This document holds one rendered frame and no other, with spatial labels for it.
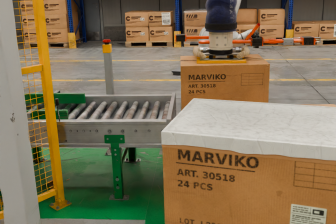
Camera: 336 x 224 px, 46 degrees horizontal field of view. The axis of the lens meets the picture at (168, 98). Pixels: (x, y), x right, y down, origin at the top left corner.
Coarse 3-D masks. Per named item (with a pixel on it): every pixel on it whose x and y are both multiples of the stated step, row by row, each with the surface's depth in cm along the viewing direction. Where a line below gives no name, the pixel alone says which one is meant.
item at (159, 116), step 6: (84, 108) 336; (96, 108) 336; (126, 108) 333; (138, 108) 332; (150, 108) 332; (162, 108) 331; (78, 114) 320; (90, 114) 320; (102, 114) 319; (114, 114) 318; (126, 114) 317; (138, 114) 317; (150, 114) 316
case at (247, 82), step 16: (192, 64) 272; (208, 64) 270; (224, 64) 269; (240, 64) 268; (256, 64) 268; (192, 80) 272; (208, 80) 271; (224, 80) 271; (240, 80) 271; (256, 80) 270; (192, 96) 275; (208, 96) 274; (224, 96) 274; (240, 96) 274; (256, 96) 274
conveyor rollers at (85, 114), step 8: (32, 104) 336; (40, 104) 332; (64, 104) 336; (72, 104) 330; (80, 104) 326; (104, 104) 327; (112, 104) 324; (136, 104) 324; (144, 104) 321; (168, 104) 320; (72, 112) 306; (88, 112) 310; (96, 112) 305; (112, 112) 313; (120, 112) 304; (128, 112) 303; (144, 112) 303; (152, 112) 301
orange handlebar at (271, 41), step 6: (186, 36) 310; (192, 36) 309; (198, 36) 309; (204, 36) 309; (198, 42) 284; (204, 42) 282; (234, 42) 280; (240, 42) 280; (246, 42) 279; (264, 42) 278; (270, 42) 278; (276, 42) 278; (282, 42) 277; (294, 42) 277
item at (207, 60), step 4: (212, 56) 277; (232, 56) 275; (196, 60) 277; (200, 60) 275; (204, 60) 274; (208, 60) 274; (212, 60) 274; (216, 60) 274; (220, 60) 273; (224, 60) 273; (228, 60) 273; (232, 60) 272; (236, 60) 272; (240, 60) 272; (244, 60) 272
